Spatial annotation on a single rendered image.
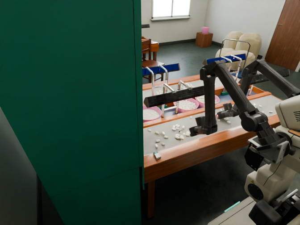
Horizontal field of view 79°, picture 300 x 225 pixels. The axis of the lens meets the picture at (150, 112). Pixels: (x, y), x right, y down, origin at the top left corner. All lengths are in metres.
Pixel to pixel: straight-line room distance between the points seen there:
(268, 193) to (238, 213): 0.53
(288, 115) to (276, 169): 0.36
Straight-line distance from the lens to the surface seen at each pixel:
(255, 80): 1.99
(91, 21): 0.73
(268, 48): 6.55
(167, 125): 1.68
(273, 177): 1.29
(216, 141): 1.57
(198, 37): 7.47
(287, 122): 1.09
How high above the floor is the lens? 1.78
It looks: 34 degrees down
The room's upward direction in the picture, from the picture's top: 1 degrees clockwise
